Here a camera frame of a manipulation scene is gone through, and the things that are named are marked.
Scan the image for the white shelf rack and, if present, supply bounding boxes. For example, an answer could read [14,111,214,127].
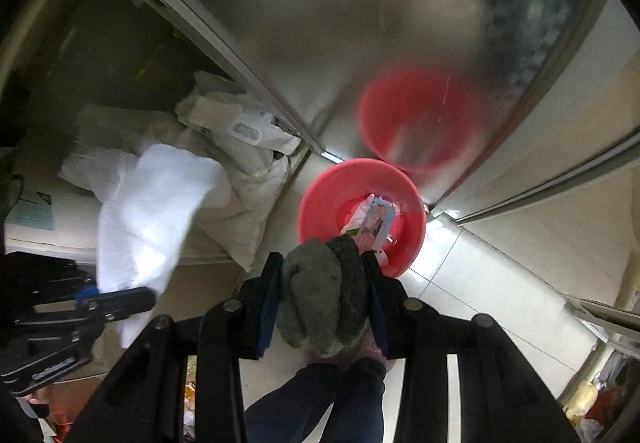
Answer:
[562,295,640,404]

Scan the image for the white paper towel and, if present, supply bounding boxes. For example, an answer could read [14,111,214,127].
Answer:
[95,143,223,350]

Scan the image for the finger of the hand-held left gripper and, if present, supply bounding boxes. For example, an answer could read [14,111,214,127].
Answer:
[0,286,157,396]
[30,273,103,308]

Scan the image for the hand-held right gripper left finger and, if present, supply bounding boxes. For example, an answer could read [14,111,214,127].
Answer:
[65,252,286,443]

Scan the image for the person's left leg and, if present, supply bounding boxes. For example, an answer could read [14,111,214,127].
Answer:
[245,363,341,443]

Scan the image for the yellow packets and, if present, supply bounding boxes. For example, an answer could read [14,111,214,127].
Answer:
[567,380,598,416]

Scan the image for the pink slipper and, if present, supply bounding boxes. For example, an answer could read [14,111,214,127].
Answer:
[345,325,398,374]

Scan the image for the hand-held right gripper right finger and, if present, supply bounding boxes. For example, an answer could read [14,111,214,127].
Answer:
[361,253,571,443]

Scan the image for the white plastic bag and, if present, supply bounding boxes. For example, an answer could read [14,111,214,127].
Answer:
[175,72,301,158]

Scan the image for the pink printed carton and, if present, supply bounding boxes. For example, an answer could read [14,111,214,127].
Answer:
[361,197,397,251]

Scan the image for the white woven sack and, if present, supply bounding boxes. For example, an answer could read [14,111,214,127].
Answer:
[197,143,292,274]
[60,105,211,204]

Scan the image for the grey fuzzy cloth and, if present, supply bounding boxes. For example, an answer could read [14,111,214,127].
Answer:
[276,235,372,359]

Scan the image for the red plastic bucket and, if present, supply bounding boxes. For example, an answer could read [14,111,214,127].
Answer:
[297,159,428,280]

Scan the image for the stainless steel cabinet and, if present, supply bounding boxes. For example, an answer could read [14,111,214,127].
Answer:
[87,0,608,224]

